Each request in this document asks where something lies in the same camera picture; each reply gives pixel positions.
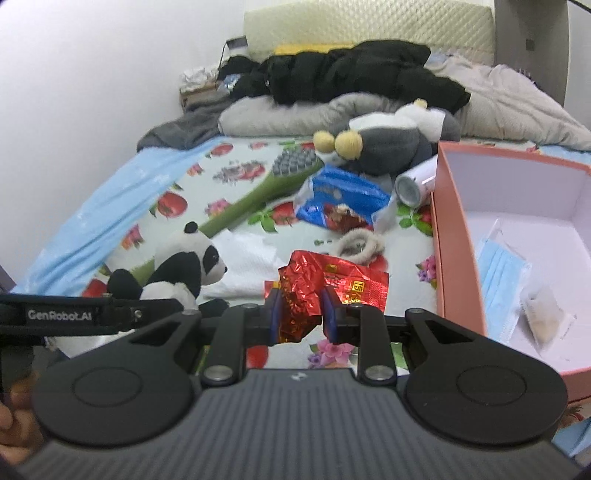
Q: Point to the panda plush toy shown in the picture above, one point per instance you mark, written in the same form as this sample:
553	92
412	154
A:
184	258

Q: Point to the orange cardboard box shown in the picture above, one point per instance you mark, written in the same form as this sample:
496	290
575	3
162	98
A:
531	194

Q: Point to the clear pouch with beige filling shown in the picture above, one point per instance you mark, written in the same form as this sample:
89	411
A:
545	314

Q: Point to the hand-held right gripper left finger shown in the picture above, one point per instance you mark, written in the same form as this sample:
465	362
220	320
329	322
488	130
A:
275	318

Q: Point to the red foil wrapper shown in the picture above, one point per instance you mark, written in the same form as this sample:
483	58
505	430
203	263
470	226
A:
304	281

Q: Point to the beige quilted headboard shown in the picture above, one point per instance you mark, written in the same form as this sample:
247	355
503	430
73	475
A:
369	23

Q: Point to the yellow pillow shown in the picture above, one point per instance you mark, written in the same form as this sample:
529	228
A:
304	47

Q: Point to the green massage brush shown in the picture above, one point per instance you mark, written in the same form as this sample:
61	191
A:
258	196

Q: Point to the dark grey blanket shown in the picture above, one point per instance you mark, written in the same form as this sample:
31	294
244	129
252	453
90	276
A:
184	124

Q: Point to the white tube with silver cap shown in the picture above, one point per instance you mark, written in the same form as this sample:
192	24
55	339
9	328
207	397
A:
413	184

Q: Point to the white paper tissue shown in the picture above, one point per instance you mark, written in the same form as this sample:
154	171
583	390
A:
244	267

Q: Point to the light grey duvet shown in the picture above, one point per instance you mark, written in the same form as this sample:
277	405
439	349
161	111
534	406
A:
286	115

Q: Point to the blue snack packet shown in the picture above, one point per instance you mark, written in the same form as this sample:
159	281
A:
344	194

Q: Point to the white crumpled clothing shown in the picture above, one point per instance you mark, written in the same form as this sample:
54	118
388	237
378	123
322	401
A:
198	76

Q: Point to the fruit print tablecloth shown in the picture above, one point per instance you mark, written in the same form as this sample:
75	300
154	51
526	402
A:
240	175

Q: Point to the black crumpled clothing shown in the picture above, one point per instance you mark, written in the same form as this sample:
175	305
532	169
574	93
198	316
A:
238	67

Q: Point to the blue plastic packet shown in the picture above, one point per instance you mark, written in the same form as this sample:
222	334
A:
229	84

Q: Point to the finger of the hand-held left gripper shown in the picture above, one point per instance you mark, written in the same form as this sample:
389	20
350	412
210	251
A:
143	310

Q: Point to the grey plush toy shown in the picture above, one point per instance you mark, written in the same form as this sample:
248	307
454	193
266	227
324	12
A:
388	138

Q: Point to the blue face mask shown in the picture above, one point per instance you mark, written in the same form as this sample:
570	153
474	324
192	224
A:
501	277

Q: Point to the person's left hand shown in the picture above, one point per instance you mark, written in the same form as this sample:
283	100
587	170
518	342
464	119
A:
16	420

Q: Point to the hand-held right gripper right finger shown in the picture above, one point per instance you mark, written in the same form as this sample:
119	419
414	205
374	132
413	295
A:
328	318

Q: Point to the black jacket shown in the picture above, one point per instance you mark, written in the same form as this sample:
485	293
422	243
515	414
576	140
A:
351	74

